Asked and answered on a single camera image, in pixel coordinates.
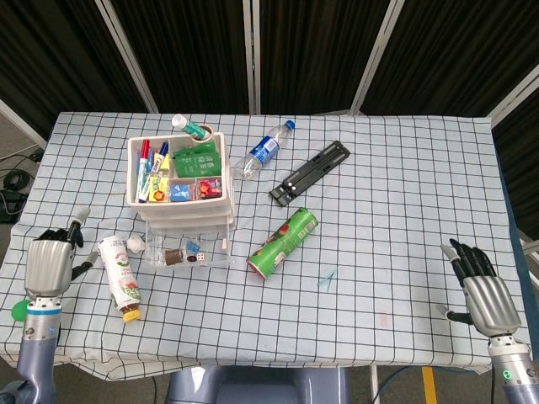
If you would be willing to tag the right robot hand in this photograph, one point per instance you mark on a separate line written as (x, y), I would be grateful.
(490, 305)

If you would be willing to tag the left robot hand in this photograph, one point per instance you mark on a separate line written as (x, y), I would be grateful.
(48, 269)

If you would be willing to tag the clear drawer with dice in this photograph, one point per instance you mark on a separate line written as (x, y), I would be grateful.
(210, 252)

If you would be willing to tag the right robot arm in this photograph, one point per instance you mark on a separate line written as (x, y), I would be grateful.
(513, 370)

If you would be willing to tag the white plastic drawer organizer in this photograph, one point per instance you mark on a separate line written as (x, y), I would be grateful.
(181, 205)

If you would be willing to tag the green ball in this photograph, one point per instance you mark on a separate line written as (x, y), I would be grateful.
(17, 311)

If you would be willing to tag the yellow lion candy packet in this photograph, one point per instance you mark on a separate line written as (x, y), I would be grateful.
(159, 195)

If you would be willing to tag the red cap marker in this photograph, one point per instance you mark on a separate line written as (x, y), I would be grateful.
(144, 168)

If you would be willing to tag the white table leg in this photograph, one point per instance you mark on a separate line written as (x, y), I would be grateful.
(374, 383)

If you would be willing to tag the blue binder clip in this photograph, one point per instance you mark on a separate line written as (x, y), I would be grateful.
(192, 246)

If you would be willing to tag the yellow green candy packet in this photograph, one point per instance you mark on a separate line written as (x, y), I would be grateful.
(159, 168)

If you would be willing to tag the white dice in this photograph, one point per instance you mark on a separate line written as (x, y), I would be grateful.
(200, 256)

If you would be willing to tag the blue packet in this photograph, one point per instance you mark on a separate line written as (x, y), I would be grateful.
(182, 192)

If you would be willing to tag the blue checked tablecloth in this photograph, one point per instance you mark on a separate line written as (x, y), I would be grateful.
(337, 328)

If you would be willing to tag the blue cap marker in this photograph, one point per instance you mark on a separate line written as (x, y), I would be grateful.
(162, 152)

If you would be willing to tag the red packet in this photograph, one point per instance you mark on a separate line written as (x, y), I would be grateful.
(209, 187)

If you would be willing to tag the green tea packets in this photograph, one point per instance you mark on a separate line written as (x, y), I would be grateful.
(198, 162)

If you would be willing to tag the green white tube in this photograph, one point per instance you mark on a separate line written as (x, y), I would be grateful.
(191, 126)

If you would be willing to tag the green chips can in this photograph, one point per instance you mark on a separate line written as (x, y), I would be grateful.
(282, 244)

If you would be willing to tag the black folding stand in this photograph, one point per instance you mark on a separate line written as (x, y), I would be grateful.
(311, 172)

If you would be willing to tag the grey robot torso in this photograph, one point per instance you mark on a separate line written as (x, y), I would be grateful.
(261, 387)

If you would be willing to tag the clear water bottle blue label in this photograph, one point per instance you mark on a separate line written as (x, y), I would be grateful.
(263, 149)

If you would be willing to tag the black folding screen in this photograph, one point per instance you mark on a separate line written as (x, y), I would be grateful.
(316, 50)

